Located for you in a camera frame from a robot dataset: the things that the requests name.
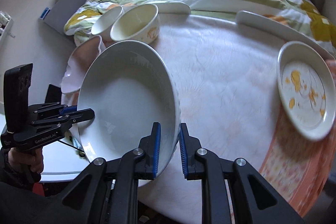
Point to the pink white table cloth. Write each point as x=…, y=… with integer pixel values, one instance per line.
x=211, y=63

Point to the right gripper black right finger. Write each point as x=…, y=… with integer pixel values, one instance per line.
x=232, y=191

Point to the small white ribbed bowl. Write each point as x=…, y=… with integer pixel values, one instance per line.
x=104, y=24

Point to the orange floral cloth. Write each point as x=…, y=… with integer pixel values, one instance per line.
x=296, y=167

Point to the cream ceramic bowl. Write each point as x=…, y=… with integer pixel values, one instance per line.
x=140, y=23

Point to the duck pattern white plate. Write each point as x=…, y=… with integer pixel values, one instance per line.
x=306, y=89

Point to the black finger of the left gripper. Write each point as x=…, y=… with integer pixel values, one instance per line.
x=48, y=106
x=76, y=115

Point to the person left hand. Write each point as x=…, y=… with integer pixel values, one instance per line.
x=18, y=159

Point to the pink wavy-edged bowl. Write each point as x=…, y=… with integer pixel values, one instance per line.
x=79, y=62

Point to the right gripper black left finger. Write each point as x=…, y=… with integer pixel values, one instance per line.
x=106, y=191

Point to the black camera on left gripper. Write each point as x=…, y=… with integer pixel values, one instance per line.
x=16, y=85

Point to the large white deep plate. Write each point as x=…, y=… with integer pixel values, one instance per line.
x=129, y=88

